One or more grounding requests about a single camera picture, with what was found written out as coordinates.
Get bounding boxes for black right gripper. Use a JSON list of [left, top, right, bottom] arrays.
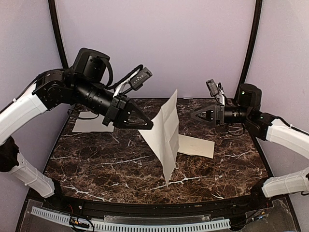
[[190, 103, 251, 128]]

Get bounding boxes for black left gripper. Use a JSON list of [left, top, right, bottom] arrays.
[[72, 76, 155, 129]]

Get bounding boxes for cream paper envelope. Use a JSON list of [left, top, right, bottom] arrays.
[[178, 134, 215, 159]]

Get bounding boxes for white letter sheet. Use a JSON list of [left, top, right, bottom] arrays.
[[139, 90, 179, 184]]

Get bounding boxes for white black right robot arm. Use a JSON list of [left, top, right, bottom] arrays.
[[191, 79, 309, 210]]

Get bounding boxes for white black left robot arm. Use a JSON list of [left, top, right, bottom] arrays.
[[0, 48, 153, 211]]

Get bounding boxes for spare white paper sheet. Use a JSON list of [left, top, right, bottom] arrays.
[[72, 111, 114, 133]]

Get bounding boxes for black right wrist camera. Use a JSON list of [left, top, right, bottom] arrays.
[[206, 79, 220, 97]]

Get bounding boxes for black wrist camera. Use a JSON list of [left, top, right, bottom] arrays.
[[206, 79, 220, 97], [129, 67, 153, 91]]

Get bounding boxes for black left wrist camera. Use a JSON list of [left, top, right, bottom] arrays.
[[129, 67, 153, 91]]

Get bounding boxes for black right corner frame post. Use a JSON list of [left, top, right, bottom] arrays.
[[233, 0, 263, 102]]

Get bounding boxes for black corner frame post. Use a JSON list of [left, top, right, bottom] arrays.
[[48, 0, 69, 69], [233, 0, 263, 102]]

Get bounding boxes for black front table rail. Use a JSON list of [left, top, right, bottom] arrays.
[[63, 195, 268, 218]]

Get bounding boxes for white slotted cable duct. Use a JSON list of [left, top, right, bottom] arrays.
[[30, 206, 231, 232]]

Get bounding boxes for black left corner frame post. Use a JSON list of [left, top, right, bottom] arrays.
[[48, 0, 69, 69]]

